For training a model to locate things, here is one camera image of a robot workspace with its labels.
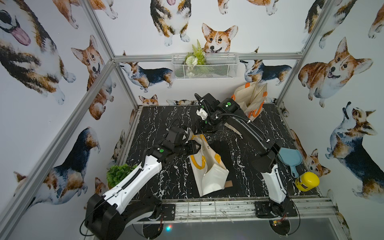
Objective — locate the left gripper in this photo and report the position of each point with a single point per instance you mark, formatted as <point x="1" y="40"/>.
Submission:
<point x="186" y="143"/>

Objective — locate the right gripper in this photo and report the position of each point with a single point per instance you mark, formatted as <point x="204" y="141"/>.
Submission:
<point x="202" y="130"/>

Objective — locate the black canvas bag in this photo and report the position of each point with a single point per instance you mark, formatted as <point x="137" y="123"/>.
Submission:
<point x="223" y="149"/>

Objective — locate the cream bag yellow handles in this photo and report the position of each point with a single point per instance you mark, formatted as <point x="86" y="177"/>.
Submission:
<point x="209" y="170"/>

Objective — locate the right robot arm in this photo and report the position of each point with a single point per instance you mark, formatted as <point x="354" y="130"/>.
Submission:
<point x="215" y="114"/>

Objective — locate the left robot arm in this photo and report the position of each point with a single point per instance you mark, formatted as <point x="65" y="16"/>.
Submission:
<point x="108" y="215"/>

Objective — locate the green fern with white flower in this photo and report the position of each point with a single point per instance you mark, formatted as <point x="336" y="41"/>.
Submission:
<point x="194" y="61"/>

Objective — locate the green leafy plant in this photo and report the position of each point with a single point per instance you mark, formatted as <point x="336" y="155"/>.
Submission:
<point x="117" y="173"/>

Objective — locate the light blue dustpan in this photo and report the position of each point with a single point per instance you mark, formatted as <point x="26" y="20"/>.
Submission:
<point x="291" y="158"/>

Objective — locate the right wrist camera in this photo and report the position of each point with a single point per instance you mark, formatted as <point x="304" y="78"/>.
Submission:
<point x="202" y="113"/>

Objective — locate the cream bag orange handles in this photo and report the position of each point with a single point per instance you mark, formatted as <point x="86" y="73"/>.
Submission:
<point x="251" y="98"/>

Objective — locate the white wire wall basket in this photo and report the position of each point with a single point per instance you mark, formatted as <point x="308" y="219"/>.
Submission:
<point x="219" y="66"/>

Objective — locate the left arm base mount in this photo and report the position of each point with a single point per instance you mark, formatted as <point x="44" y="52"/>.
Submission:
<point x="166" y="212"/>

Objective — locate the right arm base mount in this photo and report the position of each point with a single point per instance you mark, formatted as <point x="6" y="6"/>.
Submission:
<point x="270" y="209"/>

